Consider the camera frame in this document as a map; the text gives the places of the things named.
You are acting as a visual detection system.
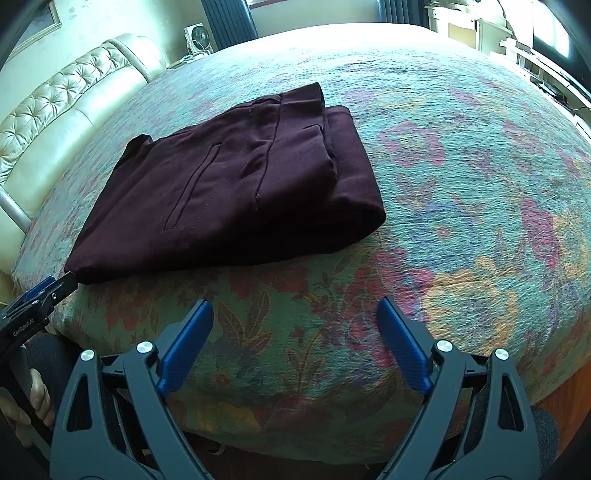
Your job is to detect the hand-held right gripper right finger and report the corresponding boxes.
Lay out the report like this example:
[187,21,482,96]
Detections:
[376,296,544,480]

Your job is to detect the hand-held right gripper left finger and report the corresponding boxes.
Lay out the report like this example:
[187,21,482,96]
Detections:
[50,299,215,480]

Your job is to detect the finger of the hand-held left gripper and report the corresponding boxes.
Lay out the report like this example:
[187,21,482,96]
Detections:
[10,275,57,309]
[28,271,80,312]

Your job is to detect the dark maroon pants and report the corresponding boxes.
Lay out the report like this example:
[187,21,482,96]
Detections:
[65,82,387,284]

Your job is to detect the person's left hand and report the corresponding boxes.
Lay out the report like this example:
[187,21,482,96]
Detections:
[0,367,57,446]

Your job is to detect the person's right leg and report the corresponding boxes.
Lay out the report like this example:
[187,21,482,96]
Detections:
[530,405,562,469]

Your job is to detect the cream tufted leather headboard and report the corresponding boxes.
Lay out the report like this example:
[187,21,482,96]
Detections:
[0,33,167,232]

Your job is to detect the white box fan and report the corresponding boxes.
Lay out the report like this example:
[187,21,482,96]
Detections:
[184,24,216,55]

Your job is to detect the white shelf cabinet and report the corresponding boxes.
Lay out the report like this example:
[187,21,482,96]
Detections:
[478,18,591,125]

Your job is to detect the dark blue curtain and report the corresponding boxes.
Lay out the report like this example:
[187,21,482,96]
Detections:
[201,0,259,44]
[376,0,426,27]

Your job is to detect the framed wall picture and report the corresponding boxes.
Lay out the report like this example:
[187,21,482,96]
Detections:
[14,0,64,51]

